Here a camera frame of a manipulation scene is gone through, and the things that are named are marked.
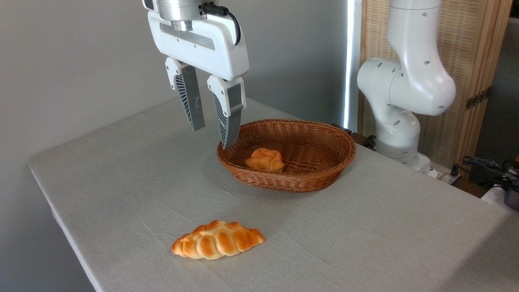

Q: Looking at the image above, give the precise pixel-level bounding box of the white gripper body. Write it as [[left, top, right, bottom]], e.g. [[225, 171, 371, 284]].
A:
[[147, 10, 250, 81]]

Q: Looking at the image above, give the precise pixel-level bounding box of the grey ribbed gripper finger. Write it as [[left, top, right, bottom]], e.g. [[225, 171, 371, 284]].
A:
[[207, 75, 246, 150], [165, 57, 206, 132]]

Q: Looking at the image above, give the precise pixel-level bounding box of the round knotted bread roll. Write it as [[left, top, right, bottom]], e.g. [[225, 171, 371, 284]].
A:
[[245, 148, 285, 173]]

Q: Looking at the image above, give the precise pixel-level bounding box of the braided bread loaf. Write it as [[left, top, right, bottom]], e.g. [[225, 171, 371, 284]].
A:
[[171, 220, 266, 260]]

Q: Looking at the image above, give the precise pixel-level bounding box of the grey tablecloth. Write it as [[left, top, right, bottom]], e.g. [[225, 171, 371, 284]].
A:
[[28, 85, 519, 292]]

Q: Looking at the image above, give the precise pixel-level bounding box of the brown wicker basket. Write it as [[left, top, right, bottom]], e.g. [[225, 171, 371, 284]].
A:
[[217, 119, 357, 193]]

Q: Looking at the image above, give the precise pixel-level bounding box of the dark table edge clamp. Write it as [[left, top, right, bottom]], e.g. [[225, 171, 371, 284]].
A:
[[332, 123, 377, 150]]

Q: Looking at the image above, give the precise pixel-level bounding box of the wooden woven folding screen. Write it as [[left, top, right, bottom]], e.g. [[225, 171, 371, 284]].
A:
[[359, 0, 513, 169]]

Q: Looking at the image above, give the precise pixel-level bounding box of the metal screen hinge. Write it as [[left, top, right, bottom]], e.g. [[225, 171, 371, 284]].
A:
[[465, 87, 492, 111]]

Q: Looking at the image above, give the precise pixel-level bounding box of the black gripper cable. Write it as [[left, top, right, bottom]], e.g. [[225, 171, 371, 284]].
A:
[[201, 3, 241, 46]]

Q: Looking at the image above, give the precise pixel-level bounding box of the black cable bundle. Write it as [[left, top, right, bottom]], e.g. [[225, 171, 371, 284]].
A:
[[462, 155, 519, 191]]

